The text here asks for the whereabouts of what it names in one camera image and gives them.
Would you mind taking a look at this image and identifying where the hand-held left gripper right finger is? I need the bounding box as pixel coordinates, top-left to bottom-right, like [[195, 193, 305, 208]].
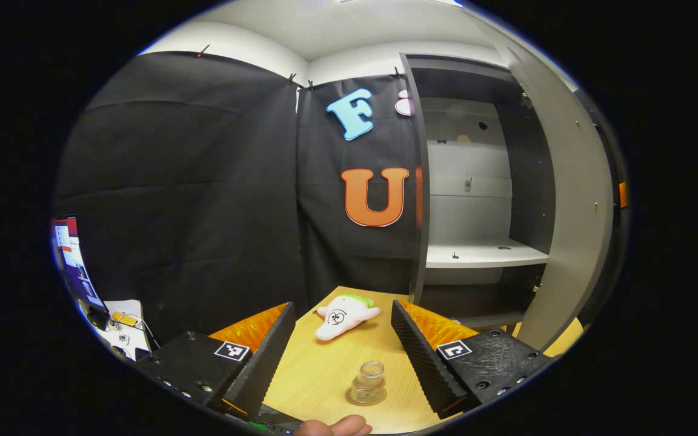
[[390, 300, 554, 420]]

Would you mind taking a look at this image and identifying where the round brown coaster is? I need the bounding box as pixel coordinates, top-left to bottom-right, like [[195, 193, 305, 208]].
[[344, 388, 388, 407]]

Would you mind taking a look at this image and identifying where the pink plush toy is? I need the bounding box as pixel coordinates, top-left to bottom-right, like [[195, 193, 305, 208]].
[[314, 294, 382, 342]]

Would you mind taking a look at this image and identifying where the white cabinet shelf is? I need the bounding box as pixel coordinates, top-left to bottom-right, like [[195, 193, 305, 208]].
[[425, 238, 550, 269]]

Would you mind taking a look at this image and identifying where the clear plastic bottle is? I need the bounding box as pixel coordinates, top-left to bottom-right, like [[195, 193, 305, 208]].
[[349, 360, 386, 405]]

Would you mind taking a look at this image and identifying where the grey cabinet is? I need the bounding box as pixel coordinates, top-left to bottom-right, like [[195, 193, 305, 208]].
[[399, 53, 559, 331]]

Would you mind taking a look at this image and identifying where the cluttered white side desk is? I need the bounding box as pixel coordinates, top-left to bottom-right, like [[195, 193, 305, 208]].
[[79, 299, 153, 362]]

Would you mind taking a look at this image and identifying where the black backdrop cloth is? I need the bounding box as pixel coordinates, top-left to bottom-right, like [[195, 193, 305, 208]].
[[52, 51, 628, 346]]

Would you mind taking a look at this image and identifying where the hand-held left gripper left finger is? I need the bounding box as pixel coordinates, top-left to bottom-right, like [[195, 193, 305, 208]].
[[134, 302, 297, 420]]

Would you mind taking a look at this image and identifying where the computer monitor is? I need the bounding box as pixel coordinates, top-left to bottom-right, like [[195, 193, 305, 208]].
[[52, 216, 107, 312]]

